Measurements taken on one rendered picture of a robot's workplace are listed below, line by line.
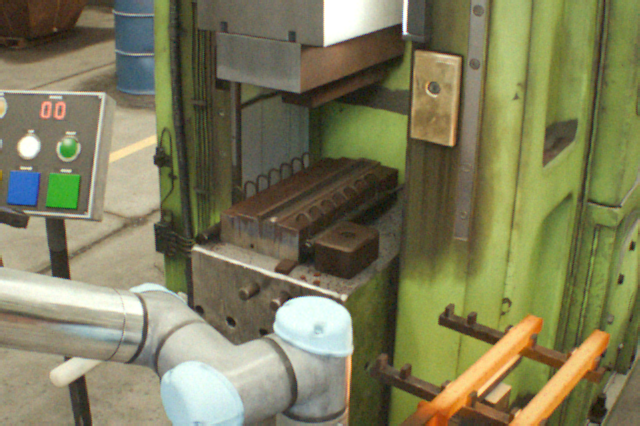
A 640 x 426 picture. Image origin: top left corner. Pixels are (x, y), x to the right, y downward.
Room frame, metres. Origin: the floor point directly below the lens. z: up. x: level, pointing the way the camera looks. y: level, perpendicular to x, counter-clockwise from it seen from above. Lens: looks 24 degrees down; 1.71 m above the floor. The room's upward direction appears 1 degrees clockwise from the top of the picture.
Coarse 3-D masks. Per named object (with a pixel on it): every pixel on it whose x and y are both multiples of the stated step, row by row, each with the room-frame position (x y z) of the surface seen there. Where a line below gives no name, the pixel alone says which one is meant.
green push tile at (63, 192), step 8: (56, 176) 1.71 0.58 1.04; (64, 176) 1.71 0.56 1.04; (72, 176) 1.71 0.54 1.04; (80, 176) 1.71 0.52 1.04; (48, 184) 1.71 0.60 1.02; (56, 184) 1.70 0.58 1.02; (64, 184) 1.70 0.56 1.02; (72, 184) 1.70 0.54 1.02; (48, 192) 1.70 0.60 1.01; (56, 192) 1.69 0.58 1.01; (64, 192) 1.69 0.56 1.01; (72, 192) 1.69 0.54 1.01; (48, 200) 1.69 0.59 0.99; (56, 200) 1.68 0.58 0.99; (64, 200) 1.68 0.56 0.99; (72, 200) 1.68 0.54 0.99; (64, 208) 1.68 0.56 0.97; (72, 208) 1.67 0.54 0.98
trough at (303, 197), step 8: (352, 168) 1.91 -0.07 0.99; (360, 168) 1.93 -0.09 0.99; (336, 176) 1.85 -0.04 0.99; (344, 176) 1.87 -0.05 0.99; (320, 184) 1.79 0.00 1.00; (328, 184) 1.82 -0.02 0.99; (336, 184) 1.82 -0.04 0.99; (304, 192) 1.74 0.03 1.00; (312, 192) 1.77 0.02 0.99; (320, 192) 1.77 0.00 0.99; (296, 200) 1.71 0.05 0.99; (304, 200) 1.72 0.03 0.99; (280, 208) 1.66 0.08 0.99; (288, 208) 1.68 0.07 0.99; (264, 216) 1.62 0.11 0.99; (272, 216) 1.63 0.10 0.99; (272, 224) 1.60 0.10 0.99
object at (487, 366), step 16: (528, 320) 1.27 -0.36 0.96; (512, 336) 1.21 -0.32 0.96; (528, 336) 1.23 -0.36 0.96; (496, 352) 1.16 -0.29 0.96; (512, 352) 1.18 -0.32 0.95; (480, 368) 1.12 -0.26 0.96; (496, 368) 1.13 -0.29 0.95; (464, 384) 1.07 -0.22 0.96; (480, 384) 1.09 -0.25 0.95; (448, 400) 1.03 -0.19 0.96; (464, 400) 1.05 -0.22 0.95; (416, 416) 0.98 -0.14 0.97; (432, 416) 0.98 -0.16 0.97; (448, 416) 1.01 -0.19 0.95
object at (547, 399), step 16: (592, 336) 1.21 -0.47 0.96; (608, 336) 1.21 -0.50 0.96; (576, 352) 1.16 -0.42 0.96; (592, 352) 1.16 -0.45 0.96; (560, 368) 1.11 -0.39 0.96; (576, 368) 1.11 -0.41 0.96; (560, 384) 1.07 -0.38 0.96; (544, 400) 1.03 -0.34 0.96; (560, 400) 1.05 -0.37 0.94; (528, 416) 0.99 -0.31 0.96; (544, 416) 1.00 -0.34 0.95
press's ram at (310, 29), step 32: (224, 0) 1.65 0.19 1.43; (256, 0) 1.61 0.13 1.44; (288, 0) 1.57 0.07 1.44; (320, 0) 1.54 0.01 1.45; (352, 0) 1.61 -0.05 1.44; (384, 0) 1.72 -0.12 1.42; (256, 32) 1.61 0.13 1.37; (288, 32) 1.57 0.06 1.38; (320, 32) 1.53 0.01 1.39; (352, 32) 1.62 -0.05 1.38
